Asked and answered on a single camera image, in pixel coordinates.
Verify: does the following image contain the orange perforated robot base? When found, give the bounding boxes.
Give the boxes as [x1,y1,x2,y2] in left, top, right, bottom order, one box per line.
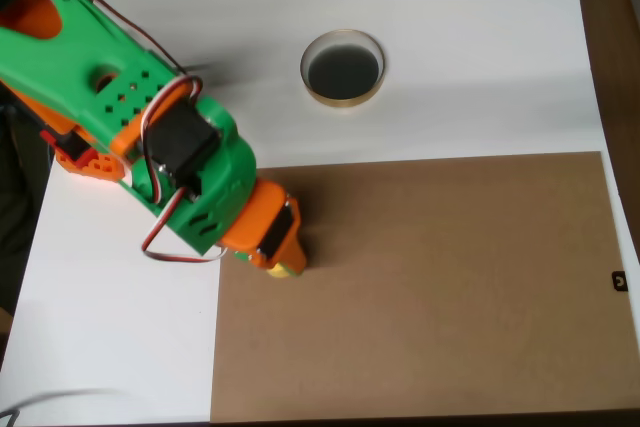
[39,129,126,183]

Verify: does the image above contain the round dish with dark bottom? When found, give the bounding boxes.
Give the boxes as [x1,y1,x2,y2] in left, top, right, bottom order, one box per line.
[299,29,386,109]

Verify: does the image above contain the brown rectangular hardboard sheet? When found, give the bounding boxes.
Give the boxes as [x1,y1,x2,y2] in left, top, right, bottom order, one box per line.
[209,150,640,423]

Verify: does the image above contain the red white servo cable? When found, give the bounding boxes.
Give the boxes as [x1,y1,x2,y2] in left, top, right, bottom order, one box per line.
[140,75,227,266]

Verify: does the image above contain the thin grey cable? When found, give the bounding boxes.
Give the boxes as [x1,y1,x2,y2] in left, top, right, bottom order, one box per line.
[0,387,121,427]

